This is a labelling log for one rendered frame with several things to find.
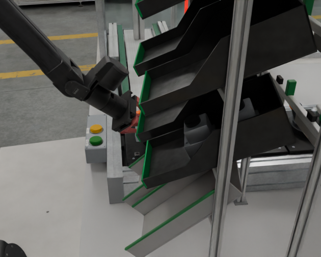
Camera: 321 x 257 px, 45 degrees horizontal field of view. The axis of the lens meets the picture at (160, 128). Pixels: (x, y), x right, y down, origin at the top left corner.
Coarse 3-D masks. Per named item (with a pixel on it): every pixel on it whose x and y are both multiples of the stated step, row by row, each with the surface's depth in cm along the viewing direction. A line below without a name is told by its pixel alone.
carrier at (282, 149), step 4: (276, 148) 120; (280, 148) 120; (284, 148) 120; (264, 152) 118; (268, 152) 118; (272, 152) 118; (276, 152) 118; (280, 152) 118; (284, 152) 118; (252, 156) 118; (256, 156) 118; (260, 156) 118
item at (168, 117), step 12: (204, 96) 77; (168, 108) 91; (180, 108) 89; (192, 108) 79; (144, 120) 91; (156, 120) 89; (168, 120) 87; (180, 120) 81; (144, 132) 83; (156, 132) 83; (168, 132) 83
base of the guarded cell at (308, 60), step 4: (108, 36) 236; (108, 40) 230; (124, 40) 230; (108, 44) 224; (124, 44) 224; (108, 48) 219; (108, 52) 214; (296, 60) 205; (300, 60) 205; (304, 60) 205; (308, 60) 205; (312, 60) 205; (316, 60) 205; (320, 60) 205; (284, 64) 200; (288, 64) 201
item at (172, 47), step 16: (208, 0) 79; (224, 0) 67; (192, 16) 81; (208, 16) 68; (176, 32) 83; (192, 32) 70; (144, 48) 86; (160, 48) 83; (176, 48) 72; (144, 64) 74; (160, 64) 74
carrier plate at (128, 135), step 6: (132, 126) 130; (126, 138) 124; (132, 138) 124; (126, 144) 121; (132, 144) 121; (138, 144) 121; (126, 150) 119; (132, 150) 119; (138, 150) 119; (144, 150) 119; (126, 156) 118; (132, 156) 116; (132, 162) 114
